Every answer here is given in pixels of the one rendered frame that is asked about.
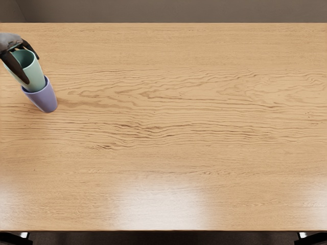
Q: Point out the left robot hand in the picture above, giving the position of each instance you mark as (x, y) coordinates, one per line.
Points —
(7, 42)

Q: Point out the lavender purple cup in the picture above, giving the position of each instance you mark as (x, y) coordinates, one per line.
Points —
(46, 99)

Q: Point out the mint green cup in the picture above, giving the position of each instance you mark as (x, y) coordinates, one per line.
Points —
(34, 74)

